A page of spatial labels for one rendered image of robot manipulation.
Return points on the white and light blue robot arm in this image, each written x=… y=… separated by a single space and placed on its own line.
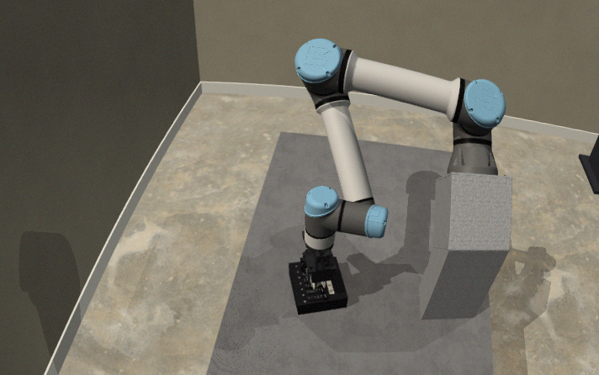
x=321 y=65

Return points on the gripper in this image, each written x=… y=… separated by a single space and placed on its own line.
x=326 y=269

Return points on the black lighting desk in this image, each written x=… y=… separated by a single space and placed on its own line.
x=310 y=300

